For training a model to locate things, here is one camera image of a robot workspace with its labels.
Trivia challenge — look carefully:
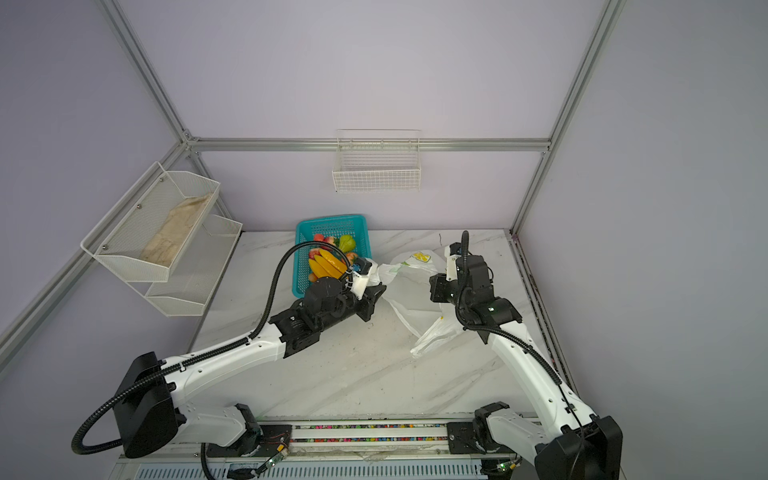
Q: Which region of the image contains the green fake pear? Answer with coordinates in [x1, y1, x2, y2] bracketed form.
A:
[338, 235, 357, 253]

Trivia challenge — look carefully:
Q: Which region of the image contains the white wire wall basket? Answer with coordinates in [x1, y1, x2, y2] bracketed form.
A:
[332, 129, 422, 194]

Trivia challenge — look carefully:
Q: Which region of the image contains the white mesh upper shelf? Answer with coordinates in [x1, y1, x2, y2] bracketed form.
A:
[80, 162, 220, 283]

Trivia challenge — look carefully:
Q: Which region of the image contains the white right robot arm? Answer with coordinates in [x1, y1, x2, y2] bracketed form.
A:
[430, 252, 623, 479]

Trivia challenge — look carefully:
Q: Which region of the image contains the yellow fake banana bunch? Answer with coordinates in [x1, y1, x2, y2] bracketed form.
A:
[308, 248, 347, 281]

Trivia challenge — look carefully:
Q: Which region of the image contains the beige cloth in shelf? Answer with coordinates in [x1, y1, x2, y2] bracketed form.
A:
[140, 194, 211, 267]

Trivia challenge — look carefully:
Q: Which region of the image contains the white lemon print plastic bag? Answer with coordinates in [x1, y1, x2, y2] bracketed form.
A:
[371, 250, 463, 358]

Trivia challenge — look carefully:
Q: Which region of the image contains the white mesh shelf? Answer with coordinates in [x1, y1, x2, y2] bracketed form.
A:
[80, 162, 220, 283]
[144, 214, 242, 317]

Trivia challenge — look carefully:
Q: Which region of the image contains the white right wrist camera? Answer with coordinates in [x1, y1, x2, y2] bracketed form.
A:
[444, 242, 462, 281]

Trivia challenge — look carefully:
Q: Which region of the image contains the white mesh lower shelf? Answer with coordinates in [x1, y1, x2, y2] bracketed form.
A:
[144, 214, 242, 317]

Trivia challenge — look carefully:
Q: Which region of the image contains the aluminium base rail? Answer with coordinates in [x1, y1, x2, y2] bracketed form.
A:
[109, 418, 538, 479]

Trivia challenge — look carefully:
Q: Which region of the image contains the teal plastic fruit basket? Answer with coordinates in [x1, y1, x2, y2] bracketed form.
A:
[292, 214, 373, 298]

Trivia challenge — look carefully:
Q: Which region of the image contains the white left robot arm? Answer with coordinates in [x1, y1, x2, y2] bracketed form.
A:
[113, 277, 386, 458]

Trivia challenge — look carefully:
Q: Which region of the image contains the black left corrugated cable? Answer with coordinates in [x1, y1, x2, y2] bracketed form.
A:
[71, 240, 355, 456]

